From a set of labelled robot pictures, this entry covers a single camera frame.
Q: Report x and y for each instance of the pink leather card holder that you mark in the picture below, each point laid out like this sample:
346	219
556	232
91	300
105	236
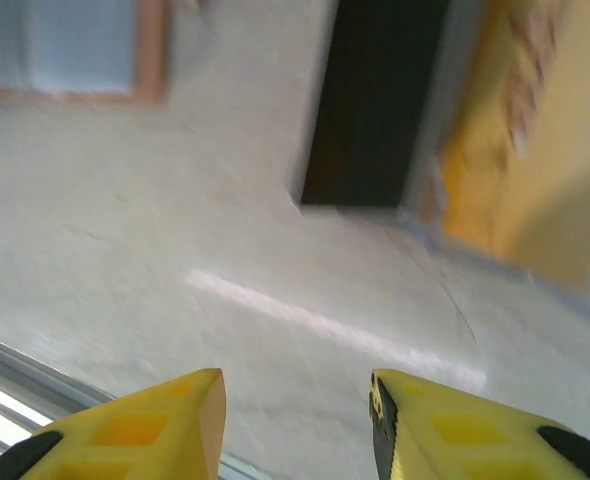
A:
75	50

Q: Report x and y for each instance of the aluminium mounting rail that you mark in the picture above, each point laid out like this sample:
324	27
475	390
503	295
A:
25	370

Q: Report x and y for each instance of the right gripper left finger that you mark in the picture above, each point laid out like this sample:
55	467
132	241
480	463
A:
125	440

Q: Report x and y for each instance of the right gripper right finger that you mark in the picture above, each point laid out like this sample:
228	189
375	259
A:
475	440

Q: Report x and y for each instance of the gold VIP card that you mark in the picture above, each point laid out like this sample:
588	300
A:
550	150

